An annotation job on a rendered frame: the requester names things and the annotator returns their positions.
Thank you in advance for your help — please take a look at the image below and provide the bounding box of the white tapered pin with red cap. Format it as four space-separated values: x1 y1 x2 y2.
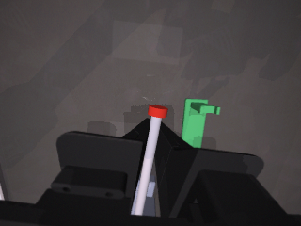
134 105 168 216

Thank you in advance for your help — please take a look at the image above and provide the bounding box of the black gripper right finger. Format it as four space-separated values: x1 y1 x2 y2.
154 122 264 218

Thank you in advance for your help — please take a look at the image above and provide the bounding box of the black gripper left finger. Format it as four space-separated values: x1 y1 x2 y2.
56 118 151 215

